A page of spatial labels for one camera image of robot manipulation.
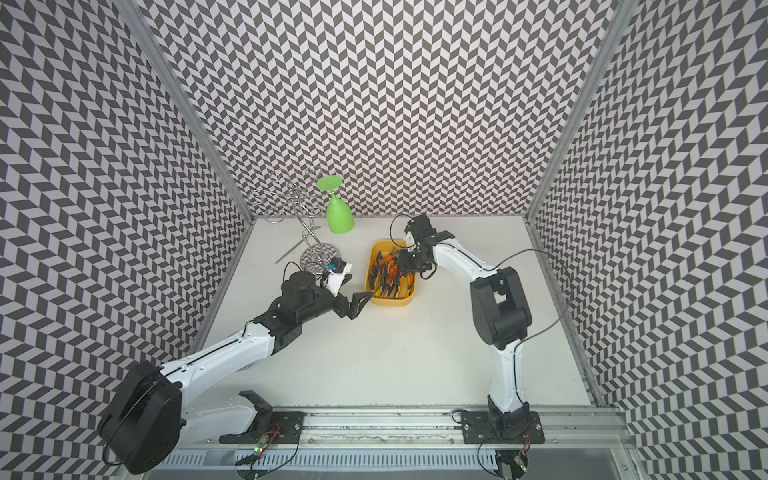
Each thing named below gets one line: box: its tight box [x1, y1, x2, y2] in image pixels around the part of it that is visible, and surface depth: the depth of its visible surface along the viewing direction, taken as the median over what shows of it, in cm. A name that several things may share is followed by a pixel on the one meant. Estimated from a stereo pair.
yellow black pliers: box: [394, 275, 409, 299], surface depth 98 cm
